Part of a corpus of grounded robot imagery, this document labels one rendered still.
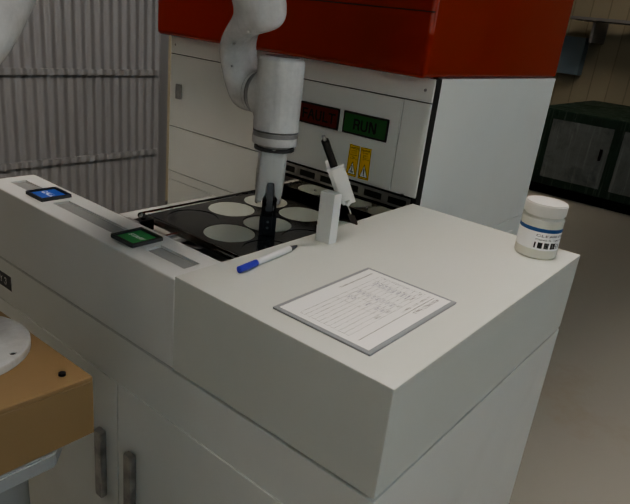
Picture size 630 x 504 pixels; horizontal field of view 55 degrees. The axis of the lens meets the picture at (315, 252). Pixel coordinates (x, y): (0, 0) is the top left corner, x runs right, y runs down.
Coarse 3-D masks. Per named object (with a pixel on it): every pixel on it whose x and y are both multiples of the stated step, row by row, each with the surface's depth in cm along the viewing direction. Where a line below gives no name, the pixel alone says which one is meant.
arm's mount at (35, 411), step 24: (0, 312) 83; (24, 360) 71; (48, 360) 72; (0, 384) 66; (24, 384) 67; (48, 384) 67; (72, 384) 68; (0, 408) 62; (24, 408) 64; (48, 408) 66; (72, 408) 69; (0, 432) 63; (24, 432) 65; (48, 432) 67; (72, 432) 70; (0, 456) 64; (24, 456) 66
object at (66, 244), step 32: (0, 192) 109; (0, 224) 112; (32, 224) 104; (64, 224) 97; (96, 224) 98; (128, 224) 99; (32, 256) 107; (64, 256) 99; (96, 256) 93; (128, 256) 87; (160, 256) 89; (192, 256) 89; (64, 288) 102; (96, 288) 95; (128, 288) 89; (160, 288) 84; (128, 320) 91; (160, 320) 86; (160, 352) 87
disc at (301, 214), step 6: (282, 210) 135; (288, 210) 135; (294, 210) 136; (300, 210) 136; (306, 210) 137; (312, 210) 137; (288, 216) 131; (294, 216) 132; (300, 216) 132; (306, 216) 133; (312, 216) 133
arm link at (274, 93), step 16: (272, 64) 104; (288, 64) 104; (304, 64) 107; (256, 80) 107; (272, 80) 105; (288, 80) 105; (256, 96) 108; (272, 96) 106; (288, 96) 106; (256, 112) 109; (272, 112) 107; (288, 112) 107; (256, 128) 109; (272, 128) 108; (288, 128) 108
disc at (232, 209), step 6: (216, 204) 134; (222, 204) 134; (228, 204) 135; (234, 204) 135; (240, 204) 136; (210, 210) 129; (216, 210) 130; (222, 210) 130; (228, 210) 131; (234, 210) 131; (240, 210) 132; (246, 210) 132; (252, 210) 133
